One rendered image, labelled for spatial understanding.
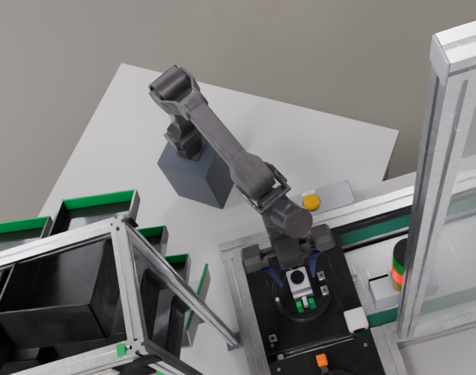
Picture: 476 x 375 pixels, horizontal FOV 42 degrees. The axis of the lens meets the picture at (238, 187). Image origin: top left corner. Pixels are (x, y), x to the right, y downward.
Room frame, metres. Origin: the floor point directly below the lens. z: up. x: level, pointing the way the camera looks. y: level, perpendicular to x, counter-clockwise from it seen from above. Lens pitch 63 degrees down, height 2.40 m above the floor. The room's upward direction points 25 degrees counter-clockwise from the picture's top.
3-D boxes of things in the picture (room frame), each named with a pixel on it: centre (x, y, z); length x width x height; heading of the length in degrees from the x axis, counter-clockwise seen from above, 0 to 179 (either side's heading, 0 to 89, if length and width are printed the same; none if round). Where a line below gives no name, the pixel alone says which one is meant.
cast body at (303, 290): (0.41, -0.03, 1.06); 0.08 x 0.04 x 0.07; 172
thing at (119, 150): (0.82, 0.10, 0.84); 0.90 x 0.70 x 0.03; 45
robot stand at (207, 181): (0.85, 0.06, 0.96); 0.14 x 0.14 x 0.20; 45
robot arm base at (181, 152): (0.85, 0.07, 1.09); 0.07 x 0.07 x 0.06; 45
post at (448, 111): (0.24, -0.20, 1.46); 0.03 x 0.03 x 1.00; 81
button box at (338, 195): (0.62, -0.15, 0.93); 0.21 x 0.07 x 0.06; 81
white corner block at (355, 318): (0.31, -0.12, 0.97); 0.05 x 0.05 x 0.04; 81
